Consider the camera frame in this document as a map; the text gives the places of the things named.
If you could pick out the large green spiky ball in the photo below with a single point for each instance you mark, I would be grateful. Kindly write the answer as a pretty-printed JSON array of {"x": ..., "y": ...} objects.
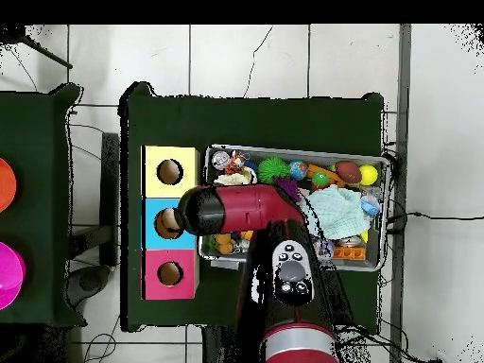
[{"x": 274, "y": 169}]

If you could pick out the black tripod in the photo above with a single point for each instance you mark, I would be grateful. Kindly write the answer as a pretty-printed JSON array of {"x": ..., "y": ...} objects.
[{"x": 11, "y": 34}]

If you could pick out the small globe print ball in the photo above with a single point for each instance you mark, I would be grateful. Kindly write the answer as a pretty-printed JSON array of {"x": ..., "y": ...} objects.
[{"x": 299, "y": 169}]

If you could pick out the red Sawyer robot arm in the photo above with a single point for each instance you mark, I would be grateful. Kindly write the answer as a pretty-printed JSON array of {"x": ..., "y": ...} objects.
[{"x": 249, "y": 208}]

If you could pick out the brown toy football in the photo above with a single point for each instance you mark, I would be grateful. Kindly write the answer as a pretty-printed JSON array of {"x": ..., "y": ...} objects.
[{"x": 349, "y": 171}]

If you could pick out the orange bear plush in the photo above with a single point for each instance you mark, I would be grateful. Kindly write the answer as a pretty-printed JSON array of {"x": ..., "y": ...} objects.
[{"x": 224, "y": 242}]

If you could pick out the orange disc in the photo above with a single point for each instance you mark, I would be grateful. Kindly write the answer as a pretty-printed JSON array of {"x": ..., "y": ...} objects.
[{"x": 4, "y": 185}]

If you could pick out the dark green side table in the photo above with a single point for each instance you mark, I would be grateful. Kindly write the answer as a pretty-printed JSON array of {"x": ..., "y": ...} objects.
[{"x": 41, "y": 151}]

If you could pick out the pale yellow cloth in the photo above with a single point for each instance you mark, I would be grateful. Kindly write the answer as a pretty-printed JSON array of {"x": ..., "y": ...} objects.
[{"x": 236, "y": 179}]

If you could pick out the mint green cloth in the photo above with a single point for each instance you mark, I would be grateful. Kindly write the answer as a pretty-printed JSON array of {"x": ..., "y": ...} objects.
[{"x": 339, "y": 212}]

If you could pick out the yellow ball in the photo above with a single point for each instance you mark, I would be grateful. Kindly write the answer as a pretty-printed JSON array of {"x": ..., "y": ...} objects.
[{"x": 368, "y": 175}]

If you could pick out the small green ball with eyes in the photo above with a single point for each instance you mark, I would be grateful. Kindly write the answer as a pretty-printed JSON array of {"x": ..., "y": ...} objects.
[{"x": 321, "y": 179}]

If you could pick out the dark green table cloth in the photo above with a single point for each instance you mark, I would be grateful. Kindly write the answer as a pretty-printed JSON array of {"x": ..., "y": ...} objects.
[{"x": 249, "y": 121}]

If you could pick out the silver drink can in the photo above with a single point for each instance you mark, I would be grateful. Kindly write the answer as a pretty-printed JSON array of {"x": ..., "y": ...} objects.
[{"x": 220, "y": 159}]

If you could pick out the clear mesh bin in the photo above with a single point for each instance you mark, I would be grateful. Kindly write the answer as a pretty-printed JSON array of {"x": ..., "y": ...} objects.
[{"x": 355, "y": 266}]

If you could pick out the pink disc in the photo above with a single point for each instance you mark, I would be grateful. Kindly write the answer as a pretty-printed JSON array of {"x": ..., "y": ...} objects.
[{"x": 9, "y": 276}]

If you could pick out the purple spiky ball with eyes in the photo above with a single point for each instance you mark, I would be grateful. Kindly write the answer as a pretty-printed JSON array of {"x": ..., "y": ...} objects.
[{"x": 287, "y": 186}]

